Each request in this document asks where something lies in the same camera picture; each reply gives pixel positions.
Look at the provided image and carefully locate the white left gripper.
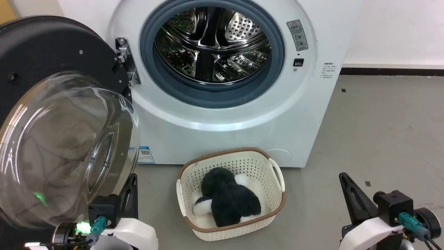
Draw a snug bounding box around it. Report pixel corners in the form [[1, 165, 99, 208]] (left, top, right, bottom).
[[91, 174, 159, 250]]

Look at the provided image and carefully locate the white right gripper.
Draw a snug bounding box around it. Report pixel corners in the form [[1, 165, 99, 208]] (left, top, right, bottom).
[[339, 172, 415, 250]]

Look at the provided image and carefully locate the black washer door glass bowl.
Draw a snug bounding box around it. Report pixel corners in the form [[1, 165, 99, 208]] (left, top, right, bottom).
[[0, 16, 140, 250]]

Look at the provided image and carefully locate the white front-load washing machine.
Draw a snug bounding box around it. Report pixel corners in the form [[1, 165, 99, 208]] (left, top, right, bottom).
[[57, 0, 364, 168]]

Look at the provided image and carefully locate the metal door hinge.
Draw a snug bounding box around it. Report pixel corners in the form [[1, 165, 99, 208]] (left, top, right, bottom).
[[114, 37, 141, 86]]

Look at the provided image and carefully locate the blue white QR sticker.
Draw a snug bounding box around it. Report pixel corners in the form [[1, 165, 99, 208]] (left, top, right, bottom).
[[137, 145, 155, 165]]

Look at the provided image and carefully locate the round white filter cover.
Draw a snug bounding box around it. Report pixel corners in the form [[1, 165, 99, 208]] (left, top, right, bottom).
[[265, 149, 293, 167]]

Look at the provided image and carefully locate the cream plastic laundry basket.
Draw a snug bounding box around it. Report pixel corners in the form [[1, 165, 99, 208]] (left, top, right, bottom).
[[176, 148, 287, 242]]

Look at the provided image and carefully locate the black white plush toy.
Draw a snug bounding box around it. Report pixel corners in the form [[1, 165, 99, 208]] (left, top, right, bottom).
[[192, 167, 263, 228]]

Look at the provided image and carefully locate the grey warning sticker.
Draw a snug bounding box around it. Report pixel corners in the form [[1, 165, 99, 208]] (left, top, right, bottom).
[[287, 20, 309, 52]]

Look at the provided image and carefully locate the stainless steel washer drum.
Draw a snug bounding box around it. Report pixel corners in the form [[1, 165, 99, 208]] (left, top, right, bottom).
[[154, 7, 272, 84]]

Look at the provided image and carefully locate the teal plug left camera cable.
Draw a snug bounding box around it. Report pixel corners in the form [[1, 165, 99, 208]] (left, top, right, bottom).
[[40, 216, 107, 248]]

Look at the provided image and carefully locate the teal plug camera cable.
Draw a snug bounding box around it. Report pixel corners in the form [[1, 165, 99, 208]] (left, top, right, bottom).
[[40, 216, 107, 248], [398, 212, 444, 250]]

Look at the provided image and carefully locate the teal plug right camera cable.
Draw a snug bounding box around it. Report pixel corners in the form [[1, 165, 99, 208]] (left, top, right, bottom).
[[398, 212, 444, 250]]

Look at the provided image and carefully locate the black wall baseboard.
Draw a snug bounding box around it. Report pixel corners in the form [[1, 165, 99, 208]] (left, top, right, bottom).
[[340, 67, 444, 77]]

